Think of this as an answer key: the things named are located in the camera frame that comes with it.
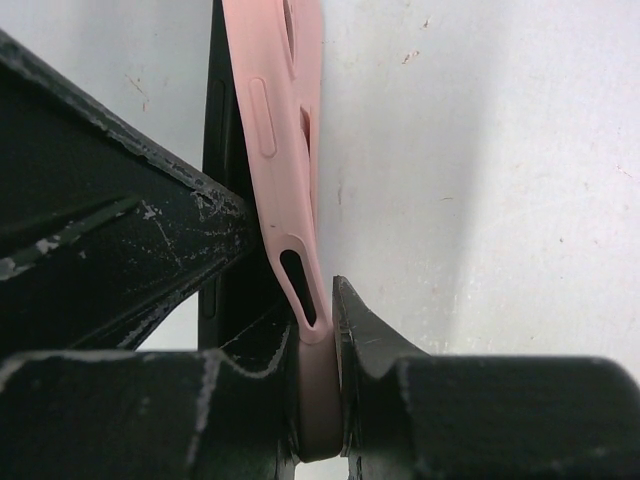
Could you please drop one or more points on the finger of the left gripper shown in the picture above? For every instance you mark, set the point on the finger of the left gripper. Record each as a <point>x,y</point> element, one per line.
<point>103,231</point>

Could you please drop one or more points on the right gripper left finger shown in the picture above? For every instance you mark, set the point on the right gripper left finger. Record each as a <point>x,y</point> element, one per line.
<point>221,413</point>

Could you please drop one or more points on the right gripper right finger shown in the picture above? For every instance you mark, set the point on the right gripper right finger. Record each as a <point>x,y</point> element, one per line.
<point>412,415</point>

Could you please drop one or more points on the phone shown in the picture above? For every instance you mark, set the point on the phone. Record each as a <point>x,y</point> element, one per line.
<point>247,290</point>

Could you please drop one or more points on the pink silicone phone case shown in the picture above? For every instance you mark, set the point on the pink silicone phone case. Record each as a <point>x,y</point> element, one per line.
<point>276,51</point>

